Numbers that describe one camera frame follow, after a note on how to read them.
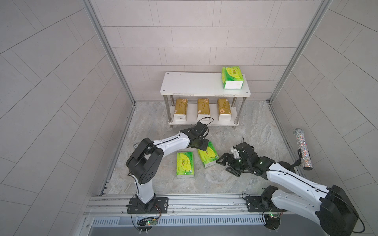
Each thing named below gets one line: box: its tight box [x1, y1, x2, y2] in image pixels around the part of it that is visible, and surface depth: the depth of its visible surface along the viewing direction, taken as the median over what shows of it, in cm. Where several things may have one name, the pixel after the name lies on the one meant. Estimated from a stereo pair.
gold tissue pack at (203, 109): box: [197, 98, 211, 121], surface depth 98 cm
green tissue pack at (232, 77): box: [221, 66, 245, 89], surface depth 78 cm
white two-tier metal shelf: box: [160, 71, 252, 130], surface depth 88 cm
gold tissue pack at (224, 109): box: [217, 97, 232, 121], surface depth 98 cm
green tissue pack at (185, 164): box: [176, 151, 194, 179], surface depth 80 cm
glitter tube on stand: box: [293, 127, 313, 171], surface depth 71 cm
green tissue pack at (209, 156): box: [197, 141, 220, 169], surface depth 84 cm
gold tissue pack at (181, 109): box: [173, 98, 189, 121], surface depth 98 cm
